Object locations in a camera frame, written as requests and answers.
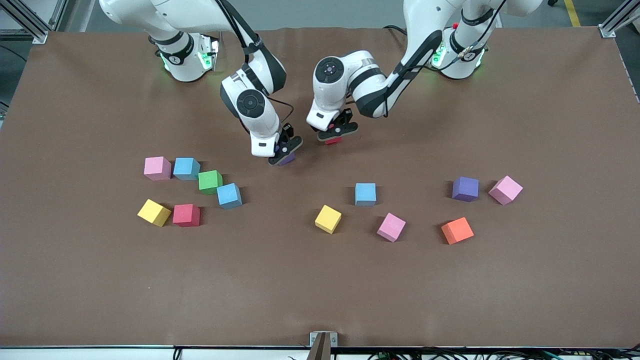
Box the yellow foam cube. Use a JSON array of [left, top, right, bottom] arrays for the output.
[[315, 204, 343, 235], [137, 199, 172, 228]]

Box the light blue foam cube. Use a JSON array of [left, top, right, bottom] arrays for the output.
[[173, 157, 201, 181], [355, 183, 377, 207], [216, 183, 243, 210]]

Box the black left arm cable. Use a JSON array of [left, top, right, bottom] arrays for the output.
[[382, 0, 506, 118]]

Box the pink foam cube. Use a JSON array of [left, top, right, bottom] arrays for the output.
[[144, 156, 172, 181], [376, 212, 407, 243], [488, 175, 524, 206]]

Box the black base power cable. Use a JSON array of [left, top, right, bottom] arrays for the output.
[[382, 24, 426, 41]]

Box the orange foam cube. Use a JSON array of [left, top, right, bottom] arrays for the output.
[[440, 217, 475, 246]]

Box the green foam cube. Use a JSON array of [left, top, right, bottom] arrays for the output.
[[198, 170, 224, 195]]

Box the aluminium frame post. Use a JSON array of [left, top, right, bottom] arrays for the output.
[[0, 0, 68, 45], [598, 0, 640, 39]]

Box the large table cover mat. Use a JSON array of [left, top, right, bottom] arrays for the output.
[[0, 26, 640, 349]]

